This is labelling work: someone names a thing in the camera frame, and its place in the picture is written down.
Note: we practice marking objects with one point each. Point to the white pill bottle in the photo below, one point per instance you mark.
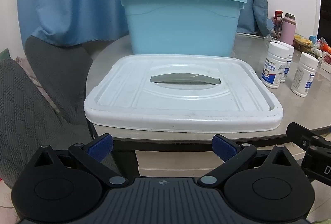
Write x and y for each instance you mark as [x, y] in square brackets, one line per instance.
[289, 59]
[304, 75]
[274, 65]

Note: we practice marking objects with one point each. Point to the round grey table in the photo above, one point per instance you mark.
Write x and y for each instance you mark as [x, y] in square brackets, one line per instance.
[312, 111]

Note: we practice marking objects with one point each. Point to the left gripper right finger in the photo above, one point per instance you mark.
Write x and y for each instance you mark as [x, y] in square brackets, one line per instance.
[234, 157]

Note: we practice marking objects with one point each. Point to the white plastic bin lid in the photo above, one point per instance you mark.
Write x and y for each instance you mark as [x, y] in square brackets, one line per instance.
[183, 93]

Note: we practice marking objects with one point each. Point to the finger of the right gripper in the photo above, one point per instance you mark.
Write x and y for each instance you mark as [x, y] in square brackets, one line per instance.
[299, 135]

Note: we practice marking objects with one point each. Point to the light blue plastic bin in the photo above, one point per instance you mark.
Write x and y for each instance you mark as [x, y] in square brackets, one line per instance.
[192, 27]

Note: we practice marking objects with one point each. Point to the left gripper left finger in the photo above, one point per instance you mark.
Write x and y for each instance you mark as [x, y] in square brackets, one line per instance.
[89, 158]

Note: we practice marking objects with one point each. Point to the pink thermos bottle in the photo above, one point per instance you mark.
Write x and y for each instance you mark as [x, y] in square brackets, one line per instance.
[288, 29]

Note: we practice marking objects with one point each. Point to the red white box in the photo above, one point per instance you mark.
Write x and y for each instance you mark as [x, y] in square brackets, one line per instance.
[277, 20]

